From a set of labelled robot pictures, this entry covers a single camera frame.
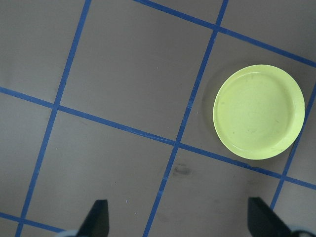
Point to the yellow plate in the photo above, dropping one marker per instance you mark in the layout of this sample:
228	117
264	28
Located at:
259	112

